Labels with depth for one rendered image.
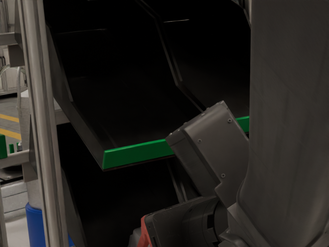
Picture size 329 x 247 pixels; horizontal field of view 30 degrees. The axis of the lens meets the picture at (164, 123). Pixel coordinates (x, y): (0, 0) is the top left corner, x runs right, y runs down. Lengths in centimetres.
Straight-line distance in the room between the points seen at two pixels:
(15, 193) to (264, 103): 174
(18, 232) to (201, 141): 143
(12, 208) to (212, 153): 154
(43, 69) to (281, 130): 43
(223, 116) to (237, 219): 9
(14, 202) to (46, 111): 131
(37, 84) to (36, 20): 7
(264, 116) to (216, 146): 20
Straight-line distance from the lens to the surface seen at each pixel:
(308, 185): 27
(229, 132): 46
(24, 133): 151
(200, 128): 46
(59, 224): 70
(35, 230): 157
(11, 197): 196
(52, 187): 68
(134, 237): 66
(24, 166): 87
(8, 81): 1025
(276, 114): 25
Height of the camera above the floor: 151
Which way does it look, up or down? 12 degrees down
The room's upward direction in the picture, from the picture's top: 4 degrees counter-clockwise
